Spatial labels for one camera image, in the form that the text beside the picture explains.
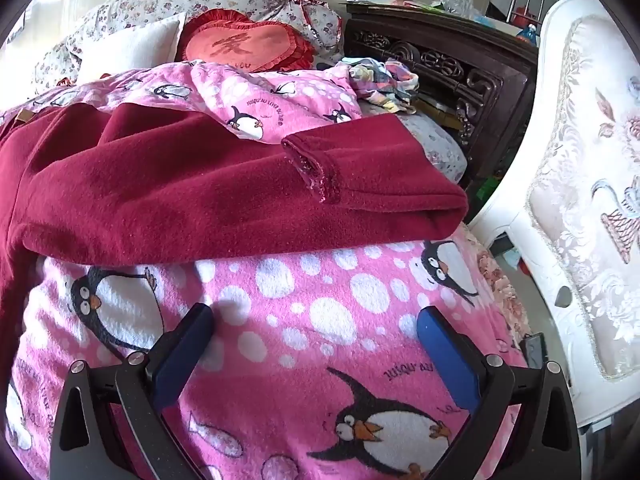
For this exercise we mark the dark carved wooden cabinet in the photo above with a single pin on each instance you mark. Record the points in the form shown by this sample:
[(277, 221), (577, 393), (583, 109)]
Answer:
[(480, 90)]

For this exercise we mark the dark red fleece pants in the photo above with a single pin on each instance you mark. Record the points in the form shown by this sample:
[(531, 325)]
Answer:
[(200, 190)]

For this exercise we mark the white pillow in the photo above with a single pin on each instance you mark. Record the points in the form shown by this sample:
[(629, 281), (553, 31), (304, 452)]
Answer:
[(130, 47)]

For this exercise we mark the orange patterned cloth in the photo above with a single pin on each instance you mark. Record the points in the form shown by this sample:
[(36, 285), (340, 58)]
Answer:
[(240, 42)]

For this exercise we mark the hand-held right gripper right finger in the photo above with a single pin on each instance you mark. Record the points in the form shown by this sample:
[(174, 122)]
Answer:
[(450, 360)]

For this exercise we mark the colourful crumpled clothes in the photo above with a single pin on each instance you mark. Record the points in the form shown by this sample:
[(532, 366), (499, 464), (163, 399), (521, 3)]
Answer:
[(380, 80)]

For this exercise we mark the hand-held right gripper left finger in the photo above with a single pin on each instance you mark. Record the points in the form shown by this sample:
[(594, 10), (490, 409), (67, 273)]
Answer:
[(181, 357)]

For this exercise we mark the white upholstered chair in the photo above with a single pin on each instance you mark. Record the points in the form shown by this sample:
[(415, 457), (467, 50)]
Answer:
[(585, 210)]

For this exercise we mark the clear plastic bag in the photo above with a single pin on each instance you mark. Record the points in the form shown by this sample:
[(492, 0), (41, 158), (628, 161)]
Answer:
[(457, 0)]

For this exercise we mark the pink penguin print blanket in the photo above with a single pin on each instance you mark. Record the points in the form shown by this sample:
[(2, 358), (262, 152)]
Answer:
[(310, 360)]

